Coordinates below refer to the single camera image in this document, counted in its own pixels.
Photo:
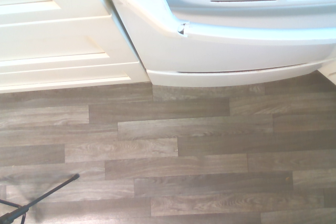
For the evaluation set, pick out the white oven bottom drawer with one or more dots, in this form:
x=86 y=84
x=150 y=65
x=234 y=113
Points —
x=199 y=78

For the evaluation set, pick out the white oven door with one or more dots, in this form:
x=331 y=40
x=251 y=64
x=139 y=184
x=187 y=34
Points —
x=157 y=37

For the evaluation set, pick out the cream cabinet beside oven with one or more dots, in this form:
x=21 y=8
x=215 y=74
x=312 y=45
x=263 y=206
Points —
x=329 y=73

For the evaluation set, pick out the cream kitchen cabinet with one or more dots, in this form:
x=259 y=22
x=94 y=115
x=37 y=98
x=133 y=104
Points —
x=57 y=37

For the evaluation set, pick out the black tripod stand leg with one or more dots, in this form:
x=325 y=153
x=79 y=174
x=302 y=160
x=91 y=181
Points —
x=47 y=193

